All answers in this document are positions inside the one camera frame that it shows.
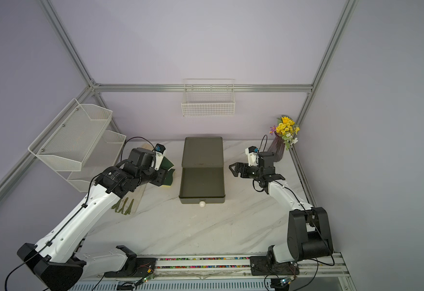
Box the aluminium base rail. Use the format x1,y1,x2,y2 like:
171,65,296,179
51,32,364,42
70,253,356,291

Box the white wire wall basket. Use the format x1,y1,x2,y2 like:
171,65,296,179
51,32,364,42
181,79,236,118

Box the olive three-drawer cabinet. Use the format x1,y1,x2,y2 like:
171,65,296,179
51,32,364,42
182,137,224,168

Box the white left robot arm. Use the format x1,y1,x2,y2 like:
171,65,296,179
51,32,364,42
17,144,168,291

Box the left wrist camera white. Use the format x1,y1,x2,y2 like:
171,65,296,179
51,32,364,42
154,144,166,170

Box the yellow artificial flowers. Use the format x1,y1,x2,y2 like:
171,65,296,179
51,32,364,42
270,115,300,150

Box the purple glass vase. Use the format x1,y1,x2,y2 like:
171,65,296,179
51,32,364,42
266,135,285,162

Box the white two-tier mesh shelf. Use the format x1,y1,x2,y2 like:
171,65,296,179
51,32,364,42
28,99,126,192

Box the olive drawer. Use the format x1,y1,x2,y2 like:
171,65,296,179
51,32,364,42
179,167,226,204

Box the aluminium frame profile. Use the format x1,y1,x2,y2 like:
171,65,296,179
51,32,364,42
93,84,313,93

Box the beige rubber glove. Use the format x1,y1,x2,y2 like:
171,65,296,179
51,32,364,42
128,144,154,162

